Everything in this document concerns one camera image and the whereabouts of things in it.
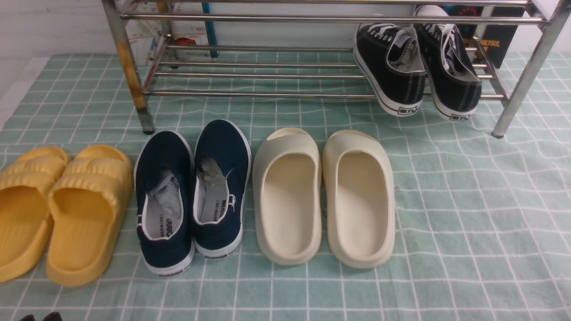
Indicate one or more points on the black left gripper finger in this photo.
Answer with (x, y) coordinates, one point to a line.
(28, 317)
(53, 316)

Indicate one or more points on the black canvas sneaker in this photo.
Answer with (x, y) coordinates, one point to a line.
(388, 56)
(454, 85)

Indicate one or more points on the metal shoe rack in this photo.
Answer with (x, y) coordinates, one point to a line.
(167, 64)

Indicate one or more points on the right yellow slide slipper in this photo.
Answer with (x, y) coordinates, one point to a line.
(88, 204)

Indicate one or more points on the yellow slide slipper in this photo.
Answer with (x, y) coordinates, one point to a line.
(88, 204)
(25, 219)

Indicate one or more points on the left yellow slide slipper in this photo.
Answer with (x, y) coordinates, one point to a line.
(25, 219)

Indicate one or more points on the left navy slip-on shoe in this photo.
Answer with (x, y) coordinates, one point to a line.
(163, 174)

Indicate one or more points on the navy slip-on shoe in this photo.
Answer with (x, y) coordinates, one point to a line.
(163, 174)
(223, 160)

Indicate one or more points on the right navy slip-on shoe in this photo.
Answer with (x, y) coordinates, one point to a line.
(223, 160)

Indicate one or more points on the left cream slide slipper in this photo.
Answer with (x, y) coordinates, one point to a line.
(287, 177)

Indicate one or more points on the cream slide slipper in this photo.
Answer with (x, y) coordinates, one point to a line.
(361, 207)
(287, 177)

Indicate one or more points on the white printed poster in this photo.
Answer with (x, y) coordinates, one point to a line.
(146, 35)

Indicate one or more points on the blue pole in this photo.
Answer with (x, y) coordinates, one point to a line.
(210, 30)

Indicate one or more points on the right cream slide slipper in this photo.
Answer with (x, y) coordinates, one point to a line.
(361, 207)

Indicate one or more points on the green checked tablecloth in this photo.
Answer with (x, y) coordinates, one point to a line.
(482, 228)

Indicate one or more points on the black box orange text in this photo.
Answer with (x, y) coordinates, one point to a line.
(496, 38)

